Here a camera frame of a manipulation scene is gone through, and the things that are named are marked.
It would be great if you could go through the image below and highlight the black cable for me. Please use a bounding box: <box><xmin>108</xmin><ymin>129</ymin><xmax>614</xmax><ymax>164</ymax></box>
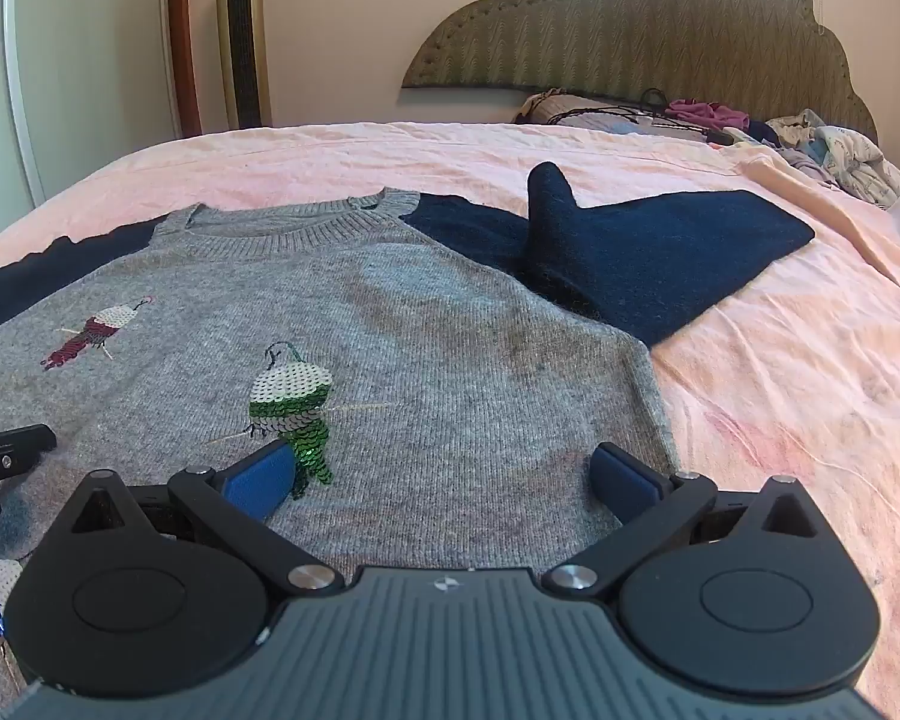
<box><xmin>551</xmin><ymin>88</ymin><xmax>730</xmax><ymax>145</ymax></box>

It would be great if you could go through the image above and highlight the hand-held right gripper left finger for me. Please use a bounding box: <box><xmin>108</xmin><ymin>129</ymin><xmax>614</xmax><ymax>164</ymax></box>
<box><xmin>60</xmin><ymin>441</ymin><xmax>346</xmax><ymax>602</ymax></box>

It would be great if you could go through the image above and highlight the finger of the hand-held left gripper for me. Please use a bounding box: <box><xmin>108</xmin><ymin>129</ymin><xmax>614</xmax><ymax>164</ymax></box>
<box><xmin>0</xmin><ymin>424</ymin><xmax>58</xmax><ymax>518</ymax></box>

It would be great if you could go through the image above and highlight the pile of light clothes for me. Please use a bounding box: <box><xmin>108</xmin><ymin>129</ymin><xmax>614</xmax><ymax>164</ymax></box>
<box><xmin>750</xmin><ymin>109</ymin><xmax>900</xmax><ymax>209</ymax></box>

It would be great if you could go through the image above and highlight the peach blanket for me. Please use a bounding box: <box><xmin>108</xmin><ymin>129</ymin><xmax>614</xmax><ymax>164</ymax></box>
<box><xmin>720</xmin><ymin>142</ymin><xmax>900</xmax><ymax>338</ymax></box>

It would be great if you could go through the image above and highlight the gold tower heater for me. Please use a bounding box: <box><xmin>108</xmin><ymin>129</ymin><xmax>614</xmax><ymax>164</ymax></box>
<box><xmin>216</xmin><ymin>0</ymin><xmax>272</xmax><ymax>130</ymax></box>

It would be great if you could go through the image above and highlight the olive padded headboard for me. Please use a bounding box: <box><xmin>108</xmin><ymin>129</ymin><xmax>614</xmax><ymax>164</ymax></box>
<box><xmin>401</xmin><ymin>0</ymin><xmax>878</xmax><ymax>143</ymax></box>

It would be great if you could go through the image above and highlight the pink bed sheet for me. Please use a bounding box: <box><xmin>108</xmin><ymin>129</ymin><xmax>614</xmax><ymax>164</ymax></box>
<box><xmin>0</xmin><ymin>120</ymin><xmax>900</xmax><ymax>720</ymax></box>

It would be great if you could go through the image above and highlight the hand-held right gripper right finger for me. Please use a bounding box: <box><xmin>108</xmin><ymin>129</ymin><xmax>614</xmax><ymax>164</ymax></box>
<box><xmin>544</xmin><ymin>442</ymin><xmax>841</xmax><ymax>601</ymax></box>

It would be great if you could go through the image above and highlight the brown wooden door frame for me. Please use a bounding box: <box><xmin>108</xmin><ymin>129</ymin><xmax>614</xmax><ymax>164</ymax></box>
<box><xmin>161</xmin><ymin>0</ymin><xmax>203</xmax><ymax>140</ymax></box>

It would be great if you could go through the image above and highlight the grey sweater with navy sleeves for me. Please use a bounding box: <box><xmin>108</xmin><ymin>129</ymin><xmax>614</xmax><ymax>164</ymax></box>
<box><xmin>0</xmin><ymin>163</ymin><xmax>817</xmax><ymax>720</ymax></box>

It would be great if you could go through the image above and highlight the frosted glass sliding door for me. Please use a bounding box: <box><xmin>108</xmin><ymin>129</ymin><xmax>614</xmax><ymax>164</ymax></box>
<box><xmin>0</xmin><ymin>0</ymin><xmax>175</xmax><ymax>257</ymax></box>

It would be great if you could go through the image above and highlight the pink crumpled cloth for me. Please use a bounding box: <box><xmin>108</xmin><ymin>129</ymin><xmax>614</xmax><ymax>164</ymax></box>
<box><xmin>664</xmin><ymin>97</ymin><xmax>752</xmax><ymax>133</ymax></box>

